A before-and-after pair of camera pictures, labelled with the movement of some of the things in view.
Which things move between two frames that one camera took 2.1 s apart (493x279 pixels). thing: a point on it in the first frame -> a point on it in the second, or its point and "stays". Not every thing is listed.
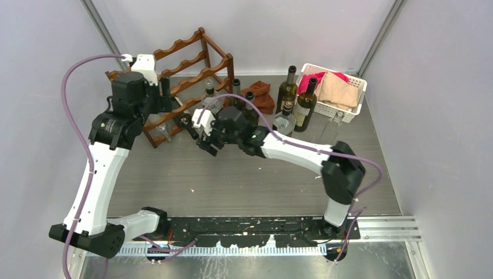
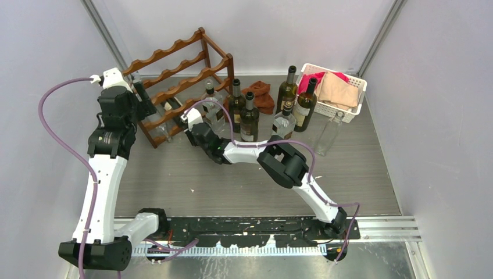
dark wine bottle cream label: (304, 107) stays
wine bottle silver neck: (250, 117) stays
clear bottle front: (330, 131) stays
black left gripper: (163, 102) -> (145, 108)
